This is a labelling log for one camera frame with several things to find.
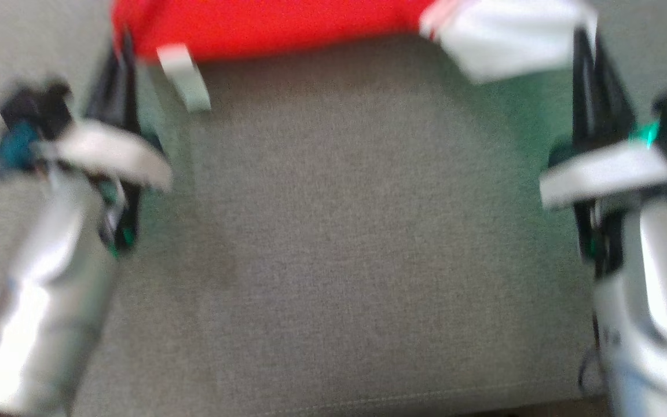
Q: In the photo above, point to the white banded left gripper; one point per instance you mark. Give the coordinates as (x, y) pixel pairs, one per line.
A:
(113, 153)

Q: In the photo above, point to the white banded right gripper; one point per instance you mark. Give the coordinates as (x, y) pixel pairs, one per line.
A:
(605, 171)

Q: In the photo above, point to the red white sports shorts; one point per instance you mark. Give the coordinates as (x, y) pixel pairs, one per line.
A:
(287, 23)

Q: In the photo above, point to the large grey sofa seat cushion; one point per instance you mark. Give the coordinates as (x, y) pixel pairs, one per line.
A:
(356, 243)

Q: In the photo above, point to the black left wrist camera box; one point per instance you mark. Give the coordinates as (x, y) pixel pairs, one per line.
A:
(38, 107)

